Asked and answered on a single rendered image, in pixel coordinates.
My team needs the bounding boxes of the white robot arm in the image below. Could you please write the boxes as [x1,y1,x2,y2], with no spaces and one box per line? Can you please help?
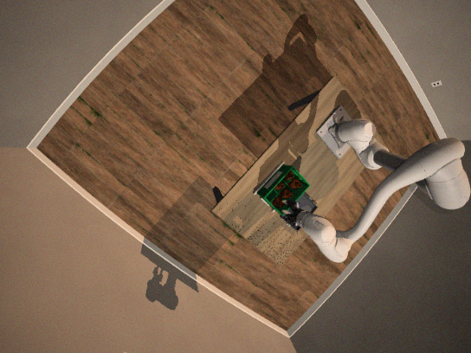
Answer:
[296,116,470,262]

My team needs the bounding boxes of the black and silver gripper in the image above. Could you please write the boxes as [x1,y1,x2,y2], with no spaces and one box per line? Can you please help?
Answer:
[282,200,305,226]

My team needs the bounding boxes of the green bottle crate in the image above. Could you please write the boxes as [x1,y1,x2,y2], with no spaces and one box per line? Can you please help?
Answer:
[257,164,306,216]

